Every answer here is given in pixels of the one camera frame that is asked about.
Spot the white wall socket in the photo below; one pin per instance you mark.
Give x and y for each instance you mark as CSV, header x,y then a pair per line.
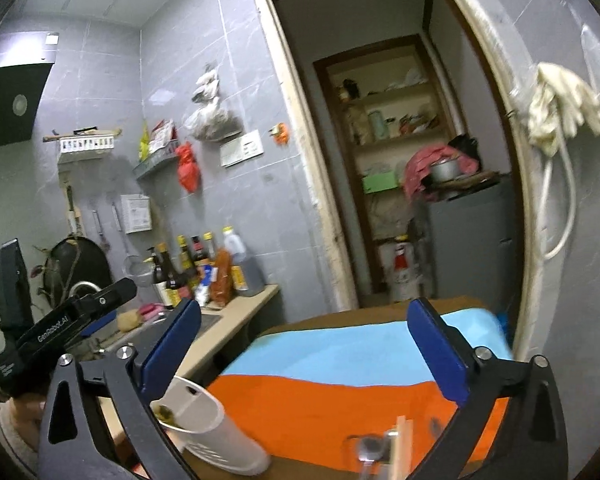
x,y
246,146

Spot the grey cabinet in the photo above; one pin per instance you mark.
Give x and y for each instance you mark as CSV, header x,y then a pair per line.
x,y
467,245

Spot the white wall rack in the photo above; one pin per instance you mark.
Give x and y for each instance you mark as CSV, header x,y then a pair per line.
x,y
89,141

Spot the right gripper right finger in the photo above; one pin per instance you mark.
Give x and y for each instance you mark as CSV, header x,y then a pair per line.
x,y
531,442

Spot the green box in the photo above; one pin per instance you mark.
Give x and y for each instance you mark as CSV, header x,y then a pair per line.
x,y
381,182

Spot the orange spice bag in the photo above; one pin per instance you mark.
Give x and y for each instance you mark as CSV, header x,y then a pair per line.
x,y
221,289

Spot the orange wall hook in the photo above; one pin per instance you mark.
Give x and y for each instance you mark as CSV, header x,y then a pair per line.
x,y
280,134

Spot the yellow sponge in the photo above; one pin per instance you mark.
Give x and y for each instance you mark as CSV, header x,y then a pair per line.
x,y
129,320

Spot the wooden chopstick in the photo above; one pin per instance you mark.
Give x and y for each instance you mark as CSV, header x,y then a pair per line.
x,y
402,449

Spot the orange cloth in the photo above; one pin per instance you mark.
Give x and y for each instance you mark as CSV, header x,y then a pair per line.
x,y
313,423

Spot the red cloth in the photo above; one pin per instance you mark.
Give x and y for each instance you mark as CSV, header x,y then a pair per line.
x,y
419,165

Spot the black wok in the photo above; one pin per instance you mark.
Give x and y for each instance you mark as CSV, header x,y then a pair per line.
x,y
72,260

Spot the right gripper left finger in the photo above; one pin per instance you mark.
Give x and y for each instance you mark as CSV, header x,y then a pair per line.
x,y
75,441

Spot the black range hood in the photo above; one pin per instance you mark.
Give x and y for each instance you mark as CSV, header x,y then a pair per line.
x,y
26,59

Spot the person's left hand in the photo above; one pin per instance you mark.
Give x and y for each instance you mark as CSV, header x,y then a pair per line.
x,y
25,415

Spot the grey wall shelf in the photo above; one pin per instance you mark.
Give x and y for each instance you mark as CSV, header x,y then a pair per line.
x,y
154,162

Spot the dark soy sauce bottle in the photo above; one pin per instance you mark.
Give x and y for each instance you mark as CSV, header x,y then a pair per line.
x,y
176,284

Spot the white rubber gloves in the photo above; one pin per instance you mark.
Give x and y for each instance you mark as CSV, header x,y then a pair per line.
x,y
561,104

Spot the clear bag of dried goods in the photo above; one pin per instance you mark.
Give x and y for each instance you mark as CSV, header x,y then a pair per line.
x,y
207,118

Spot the metal strainer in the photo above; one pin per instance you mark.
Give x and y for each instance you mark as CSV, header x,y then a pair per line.
x,y
134,266

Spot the white paper box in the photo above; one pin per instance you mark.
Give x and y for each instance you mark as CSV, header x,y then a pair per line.
x,y
136,213

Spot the metal spoon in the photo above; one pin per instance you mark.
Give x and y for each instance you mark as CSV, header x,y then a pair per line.
x,y
373,452

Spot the red plastic bag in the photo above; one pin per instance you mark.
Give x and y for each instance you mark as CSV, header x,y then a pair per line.
x,y
188,169

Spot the large oil jug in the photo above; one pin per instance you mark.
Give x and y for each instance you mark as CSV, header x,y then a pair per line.
x,y
247,277

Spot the light blue cloth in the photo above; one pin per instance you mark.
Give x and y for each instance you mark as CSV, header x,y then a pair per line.
x,y
356,356

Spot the white plastic utensil holder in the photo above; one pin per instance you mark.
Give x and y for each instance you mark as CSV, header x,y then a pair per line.
x,y
202,427

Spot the white bottle red label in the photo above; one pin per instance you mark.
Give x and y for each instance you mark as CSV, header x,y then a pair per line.
x,y
404,277

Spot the metal pot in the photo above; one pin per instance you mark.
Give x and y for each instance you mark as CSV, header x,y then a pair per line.
x,y
445,170

